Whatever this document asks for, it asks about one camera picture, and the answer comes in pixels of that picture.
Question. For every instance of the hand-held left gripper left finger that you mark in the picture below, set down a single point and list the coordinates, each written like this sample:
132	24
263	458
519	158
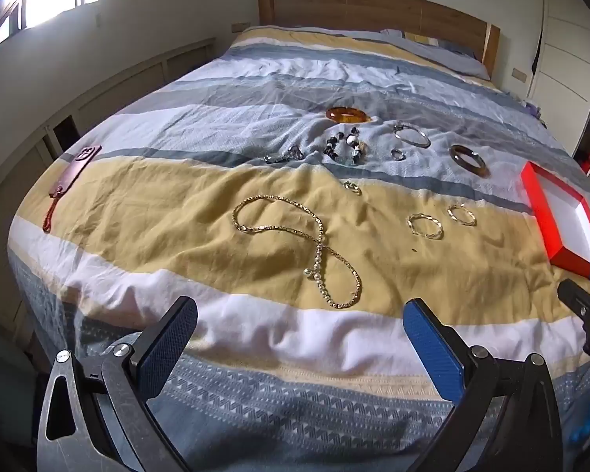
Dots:
169	341

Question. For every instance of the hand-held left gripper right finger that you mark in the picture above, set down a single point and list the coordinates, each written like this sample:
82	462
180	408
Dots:
435	349

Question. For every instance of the red cardboard box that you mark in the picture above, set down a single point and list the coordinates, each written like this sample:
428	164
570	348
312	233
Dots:
568	223

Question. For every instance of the twisted hoop earring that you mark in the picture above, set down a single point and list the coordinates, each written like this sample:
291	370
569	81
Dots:
413	228
453	217

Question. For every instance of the thin silver bangle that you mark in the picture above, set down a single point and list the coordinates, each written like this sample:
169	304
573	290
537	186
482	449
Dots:
425	138

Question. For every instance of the person's right hand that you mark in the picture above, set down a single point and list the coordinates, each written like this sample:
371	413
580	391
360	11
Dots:
585	423

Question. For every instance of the red bottle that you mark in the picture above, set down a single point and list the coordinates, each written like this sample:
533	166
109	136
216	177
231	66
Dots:
589	162

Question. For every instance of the brown stone bangle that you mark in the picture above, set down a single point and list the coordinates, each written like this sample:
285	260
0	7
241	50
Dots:
474	168

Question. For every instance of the red phone case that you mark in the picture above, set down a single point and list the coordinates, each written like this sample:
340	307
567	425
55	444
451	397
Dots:
73	172

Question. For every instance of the small purple packet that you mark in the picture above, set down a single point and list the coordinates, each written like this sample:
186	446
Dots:
532	108

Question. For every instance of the amber bangle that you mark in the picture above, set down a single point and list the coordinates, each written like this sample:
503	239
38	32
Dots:
341	118

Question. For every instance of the white wardrobe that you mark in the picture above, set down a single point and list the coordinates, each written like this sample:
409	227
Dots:
565	39

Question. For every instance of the grey pillow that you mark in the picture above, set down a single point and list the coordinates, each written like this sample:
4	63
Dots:
442	51

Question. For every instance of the wooden headboard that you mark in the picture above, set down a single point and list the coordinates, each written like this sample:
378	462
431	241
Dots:
373	12

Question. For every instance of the wall socket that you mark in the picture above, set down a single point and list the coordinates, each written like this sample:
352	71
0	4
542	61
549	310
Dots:
519	75
240	27

